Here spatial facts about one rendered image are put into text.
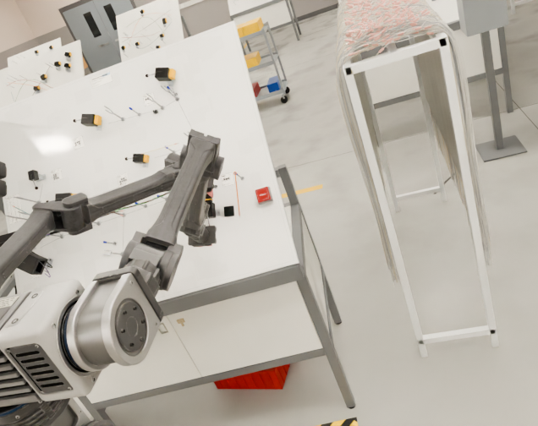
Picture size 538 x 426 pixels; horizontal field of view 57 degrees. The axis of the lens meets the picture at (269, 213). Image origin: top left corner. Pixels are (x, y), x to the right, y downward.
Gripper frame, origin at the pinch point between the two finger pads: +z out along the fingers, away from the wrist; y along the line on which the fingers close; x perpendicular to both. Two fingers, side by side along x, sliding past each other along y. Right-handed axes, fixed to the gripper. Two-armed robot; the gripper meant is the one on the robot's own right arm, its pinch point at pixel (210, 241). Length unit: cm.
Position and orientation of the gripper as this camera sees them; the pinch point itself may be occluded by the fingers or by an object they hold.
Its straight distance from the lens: 185.4
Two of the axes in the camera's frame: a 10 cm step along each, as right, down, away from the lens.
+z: 2.3, 2.8, 9.3
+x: 0.3, 9.5, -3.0
